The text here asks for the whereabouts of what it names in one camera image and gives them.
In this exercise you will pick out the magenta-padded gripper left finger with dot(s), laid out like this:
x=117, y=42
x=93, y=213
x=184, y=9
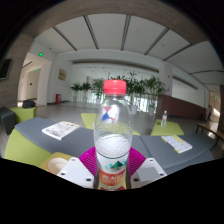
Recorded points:
x=75, y=173

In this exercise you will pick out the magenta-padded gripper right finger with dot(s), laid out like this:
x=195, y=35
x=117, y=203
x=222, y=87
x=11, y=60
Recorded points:
x=148, y=173

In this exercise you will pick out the clear red-capped water bottle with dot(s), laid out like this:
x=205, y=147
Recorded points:
x=112, y=143

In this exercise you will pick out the small clear water bottle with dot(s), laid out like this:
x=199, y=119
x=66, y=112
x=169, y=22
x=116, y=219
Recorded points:
x=164, y=119

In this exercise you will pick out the red floral mug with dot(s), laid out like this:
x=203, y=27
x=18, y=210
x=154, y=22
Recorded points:
x=56, y=165

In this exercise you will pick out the yellow and white booklet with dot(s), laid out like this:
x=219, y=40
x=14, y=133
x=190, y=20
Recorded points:
x=176, y=144

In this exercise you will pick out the white magazine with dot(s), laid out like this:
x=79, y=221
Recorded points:
x=60, y=130

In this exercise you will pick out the brown wooden reception counter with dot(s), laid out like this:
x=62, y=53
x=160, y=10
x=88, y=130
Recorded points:
x=181, y=107

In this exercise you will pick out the long wooden bench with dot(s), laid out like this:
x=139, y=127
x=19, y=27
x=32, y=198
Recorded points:
x=210, y=130

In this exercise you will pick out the red floor cabinet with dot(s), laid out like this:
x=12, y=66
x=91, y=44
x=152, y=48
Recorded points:
x=58, y=98

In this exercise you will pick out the black chair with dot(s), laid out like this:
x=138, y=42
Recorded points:
x=29, y=104

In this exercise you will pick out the group of potted green plants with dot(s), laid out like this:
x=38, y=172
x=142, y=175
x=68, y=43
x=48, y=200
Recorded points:
x=146, y=88

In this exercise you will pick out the person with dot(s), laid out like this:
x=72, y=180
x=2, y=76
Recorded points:
x=209, y=113

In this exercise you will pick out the dark grey seat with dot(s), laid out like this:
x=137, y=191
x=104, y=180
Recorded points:
x=7, y=120

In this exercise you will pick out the framed wall picture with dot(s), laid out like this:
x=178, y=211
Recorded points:
x=62, y=74

